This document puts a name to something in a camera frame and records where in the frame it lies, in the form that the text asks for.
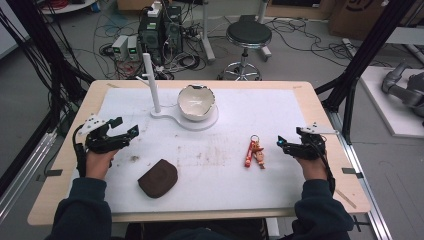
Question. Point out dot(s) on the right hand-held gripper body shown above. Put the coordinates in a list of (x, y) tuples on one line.
[(308, 146)]

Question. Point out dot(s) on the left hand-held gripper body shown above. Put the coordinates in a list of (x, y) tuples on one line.
[(100, 140)]

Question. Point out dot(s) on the person's right hand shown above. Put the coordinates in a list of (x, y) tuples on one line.
[(312, 169)]

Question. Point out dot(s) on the person's left hand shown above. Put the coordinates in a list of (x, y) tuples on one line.
[(99, 164)]

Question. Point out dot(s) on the black tape strip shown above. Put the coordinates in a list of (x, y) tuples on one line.
[(351, 172), (53, 173)]

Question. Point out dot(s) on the white stand with pole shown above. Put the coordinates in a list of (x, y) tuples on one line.
[(152, 83)]

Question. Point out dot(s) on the brown pouch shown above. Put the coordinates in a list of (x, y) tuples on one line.
[(158, 179)]

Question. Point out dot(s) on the white eggshell-shaped bowl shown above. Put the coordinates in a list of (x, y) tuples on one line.
[(196, 101)]

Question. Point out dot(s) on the grey power supply box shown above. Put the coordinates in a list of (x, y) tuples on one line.
[(133, 48), (120, 46)]

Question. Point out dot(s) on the white table mat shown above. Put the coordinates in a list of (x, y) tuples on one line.
[(216, 180)]

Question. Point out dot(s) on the white floor platform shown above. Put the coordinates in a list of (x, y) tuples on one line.
[(383, 106)]

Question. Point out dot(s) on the black computer tower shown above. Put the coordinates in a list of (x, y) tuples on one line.
[(160, 36)]

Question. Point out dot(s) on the black round stool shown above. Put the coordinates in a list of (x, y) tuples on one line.
[(248, 35)]

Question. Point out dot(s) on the white power strip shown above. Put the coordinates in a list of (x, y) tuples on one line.
[(155, 9)]

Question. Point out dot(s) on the person's lap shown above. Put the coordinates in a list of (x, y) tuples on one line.
[(200, 231)]

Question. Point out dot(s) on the cardboard box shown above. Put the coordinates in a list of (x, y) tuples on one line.
[(360, 16)]

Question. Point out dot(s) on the aluminium rail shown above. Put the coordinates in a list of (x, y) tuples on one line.
[(23, 176), (363, 180)]

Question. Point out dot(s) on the black frame post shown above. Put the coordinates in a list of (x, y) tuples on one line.
[(363, 63), (36, 43)]

